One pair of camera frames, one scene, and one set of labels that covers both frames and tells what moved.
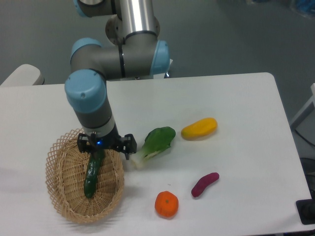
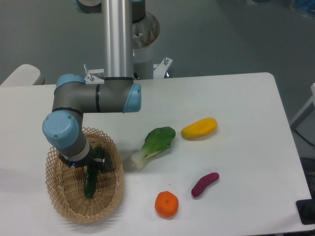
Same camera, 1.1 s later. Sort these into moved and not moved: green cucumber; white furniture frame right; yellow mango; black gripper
Moved: black gripper
Not moved: yellow mango; green cucumber; white furniture frame right
